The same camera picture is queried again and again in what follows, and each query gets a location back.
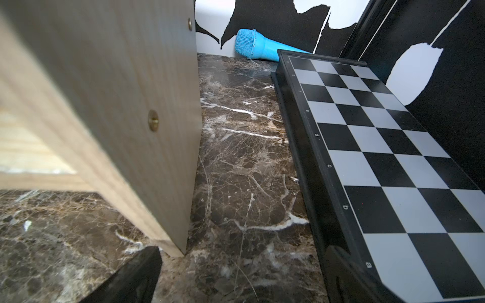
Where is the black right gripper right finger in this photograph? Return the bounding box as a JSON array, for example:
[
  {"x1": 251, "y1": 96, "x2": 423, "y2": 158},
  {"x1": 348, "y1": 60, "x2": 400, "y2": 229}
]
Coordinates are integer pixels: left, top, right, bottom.
[{"x1": 323, "y1": 246, "x2": 402, "y2": 302}]

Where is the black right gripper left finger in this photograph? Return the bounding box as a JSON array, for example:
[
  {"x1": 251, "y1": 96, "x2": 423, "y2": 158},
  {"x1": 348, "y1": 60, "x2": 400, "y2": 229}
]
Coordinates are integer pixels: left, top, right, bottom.
[{"x1": 81, "y1": 246, "x2": 162, "y2": 303}]

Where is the light wooden bookshelf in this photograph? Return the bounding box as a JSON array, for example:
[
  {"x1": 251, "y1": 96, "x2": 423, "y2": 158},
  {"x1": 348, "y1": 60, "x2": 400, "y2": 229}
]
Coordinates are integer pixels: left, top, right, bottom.
[{"x1": 1, "y1": 1, "x2": 202, "y2": 257}]

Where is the black white chessboard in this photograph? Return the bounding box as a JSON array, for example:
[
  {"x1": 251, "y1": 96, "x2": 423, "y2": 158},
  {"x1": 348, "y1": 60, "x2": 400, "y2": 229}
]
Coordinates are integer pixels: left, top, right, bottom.
[{"x1": 273, "y1": 50, "x2": 484, "y2": 302}]

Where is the blue plastic microphone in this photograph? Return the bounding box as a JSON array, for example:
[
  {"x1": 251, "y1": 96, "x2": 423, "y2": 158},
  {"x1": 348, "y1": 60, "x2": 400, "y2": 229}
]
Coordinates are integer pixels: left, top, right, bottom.
[{"x1": 235, "y1": 29, "x2": 306, "y2": 62}]

